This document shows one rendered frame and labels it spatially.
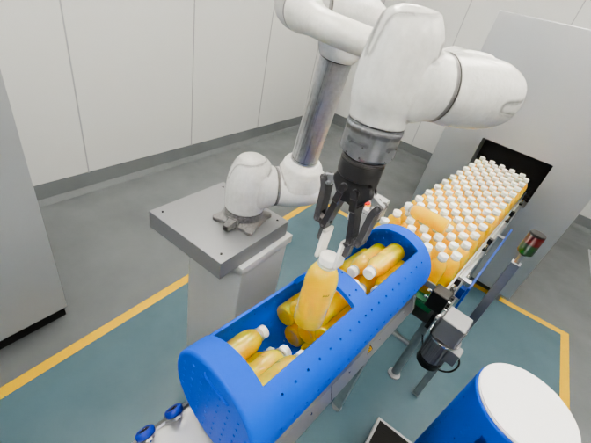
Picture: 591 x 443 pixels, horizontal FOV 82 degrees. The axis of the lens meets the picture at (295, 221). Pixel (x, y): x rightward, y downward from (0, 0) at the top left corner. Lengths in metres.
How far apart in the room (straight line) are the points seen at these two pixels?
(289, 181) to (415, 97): 0.82
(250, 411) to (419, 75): 0.65
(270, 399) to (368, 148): 0.53
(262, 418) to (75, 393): 1.55
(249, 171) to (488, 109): 0.82
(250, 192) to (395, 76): 0.84
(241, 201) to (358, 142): 0.80
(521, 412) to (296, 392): 0.69
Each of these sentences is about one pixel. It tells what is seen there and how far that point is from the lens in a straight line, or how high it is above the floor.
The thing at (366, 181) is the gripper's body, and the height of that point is 1.65.
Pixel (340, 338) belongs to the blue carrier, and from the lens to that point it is 0.92.
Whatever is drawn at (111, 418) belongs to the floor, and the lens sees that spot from 2.12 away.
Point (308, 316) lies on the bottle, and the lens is 0.77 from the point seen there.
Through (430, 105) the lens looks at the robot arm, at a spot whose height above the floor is 1.79.
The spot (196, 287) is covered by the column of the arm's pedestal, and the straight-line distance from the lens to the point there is 1.62.
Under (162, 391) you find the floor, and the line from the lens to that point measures 2.14.
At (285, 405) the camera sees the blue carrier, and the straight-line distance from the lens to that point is 0.82.
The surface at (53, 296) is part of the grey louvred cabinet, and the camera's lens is 2.35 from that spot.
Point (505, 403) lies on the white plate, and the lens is 1.26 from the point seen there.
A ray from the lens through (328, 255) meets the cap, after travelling 0.69.
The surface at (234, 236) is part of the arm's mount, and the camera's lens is 1.30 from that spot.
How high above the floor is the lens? 1.89
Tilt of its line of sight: 35 degrees down
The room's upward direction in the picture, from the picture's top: 14 degrees clockwise
